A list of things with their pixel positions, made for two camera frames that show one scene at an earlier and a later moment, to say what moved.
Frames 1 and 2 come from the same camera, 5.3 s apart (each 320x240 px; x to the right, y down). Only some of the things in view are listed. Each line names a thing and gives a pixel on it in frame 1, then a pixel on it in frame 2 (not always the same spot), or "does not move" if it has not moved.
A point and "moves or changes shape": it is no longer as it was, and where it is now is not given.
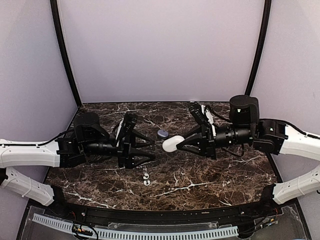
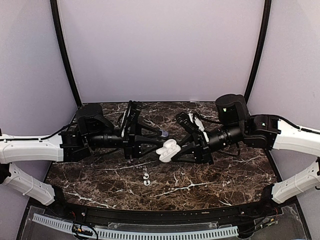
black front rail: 116,215 does not move
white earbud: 145,182 does not move
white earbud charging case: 170,144 moves or changes shape
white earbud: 146,174 does not move
